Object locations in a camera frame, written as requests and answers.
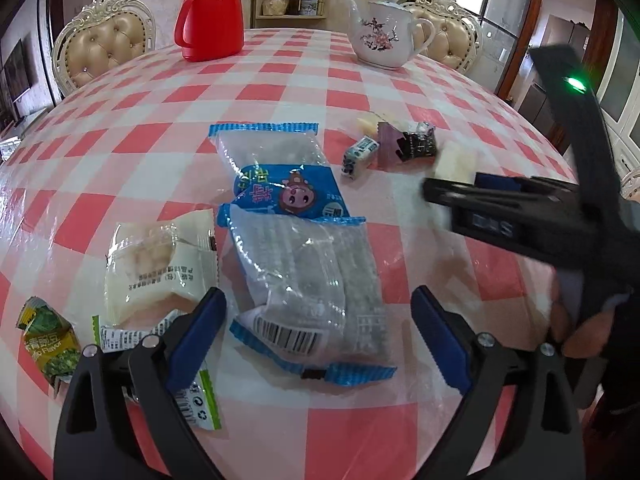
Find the white floral teapot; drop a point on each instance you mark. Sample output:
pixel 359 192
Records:
pixel 385 35

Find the red white checkered tablecloth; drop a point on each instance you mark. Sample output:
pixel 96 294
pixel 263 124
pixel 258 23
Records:
pixel 150 125

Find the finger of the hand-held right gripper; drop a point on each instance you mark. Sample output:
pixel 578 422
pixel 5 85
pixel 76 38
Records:
pixel 450 194
pixel 500 182

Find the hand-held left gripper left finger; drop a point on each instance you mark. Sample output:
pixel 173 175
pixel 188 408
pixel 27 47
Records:
pixel 197 340

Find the black television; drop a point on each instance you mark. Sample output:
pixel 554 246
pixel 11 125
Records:
pixel 15 75

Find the metal tin can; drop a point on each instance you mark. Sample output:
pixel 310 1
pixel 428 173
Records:
pixel 310 5

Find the purple and black snack packet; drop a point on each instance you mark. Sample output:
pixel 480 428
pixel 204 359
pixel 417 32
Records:
pixel 400 145

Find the glass door cabinet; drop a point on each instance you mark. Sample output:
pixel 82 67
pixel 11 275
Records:
pixel 505 15

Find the cream packet of round balls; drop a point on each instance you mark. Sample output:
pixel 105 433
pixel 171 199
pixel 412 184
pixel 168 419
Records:
pixel 160 260

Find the clear grey snack packet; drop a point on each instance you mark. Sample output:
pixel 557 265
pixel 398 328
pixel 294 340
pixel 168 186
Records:
pixel 310 270

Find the white packet with green edge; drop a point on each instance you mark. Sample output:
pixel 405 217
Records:
pixel 120 335

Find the person's right hand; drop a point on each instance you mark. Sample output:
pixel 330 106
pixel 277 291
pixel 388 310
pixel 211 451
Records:
pixel 580 335

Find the brown bottle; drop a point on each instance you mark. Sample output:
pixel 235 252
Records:
pixel 294 2

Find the beige tied bag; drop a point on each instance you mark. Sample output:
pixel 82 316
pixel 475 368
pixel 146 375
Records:
pixel 275 4

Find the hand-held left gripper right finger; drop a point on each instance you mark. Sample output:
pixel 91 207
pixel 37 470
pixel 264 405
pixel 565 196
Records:
pixel 442 342

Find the blue cartoon snack packet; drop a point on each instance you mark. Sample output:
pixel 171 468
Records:
pixel 270 160

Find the small blue white candy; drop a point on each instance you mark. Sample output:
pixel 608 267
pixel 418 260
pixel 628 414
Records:
pixel 360 152
pixel 426 127

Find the green pea snack packet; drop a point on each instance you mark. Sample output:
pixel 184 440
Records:
pixel 47 350

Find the small cream snack packet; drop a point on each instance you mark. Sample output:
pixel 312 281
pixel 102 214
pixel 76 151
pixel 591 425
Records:
pixel 369 122

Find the red thermos jug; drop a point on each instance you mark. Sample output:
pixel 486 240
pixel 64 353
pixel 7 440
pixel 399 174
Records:
pixel 210 20

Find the dark brown cabinet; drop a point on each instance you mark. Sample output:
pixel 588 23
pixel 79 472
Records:
pixel 565 30

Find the beige tufted chair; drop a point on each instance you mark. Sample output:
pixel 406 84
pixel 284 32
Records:
pixel 450 40
pixel 100 50

